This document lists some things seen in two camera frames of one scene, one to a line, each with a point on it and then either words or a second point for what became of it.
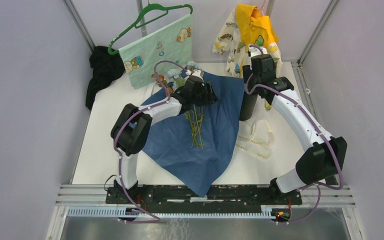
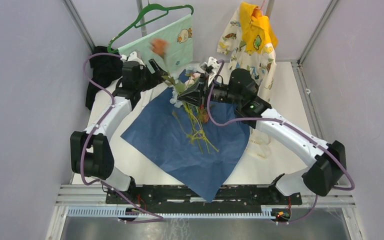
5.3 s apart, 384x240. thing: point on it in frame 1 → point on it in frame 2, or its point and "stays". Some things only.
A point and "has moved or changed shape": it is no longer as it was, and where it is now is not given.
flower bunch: (171, 80) has moved or changed shape
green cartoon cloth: (171, 42) stays
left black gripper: (210, 98) → (159, 73)
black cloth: (105, 67) stays
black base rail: (220, 197) stays
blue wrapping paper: (197, 145) has moved or changed shape
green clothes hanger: (135, 22) stays
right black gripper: (247, 72) → (195, 95)
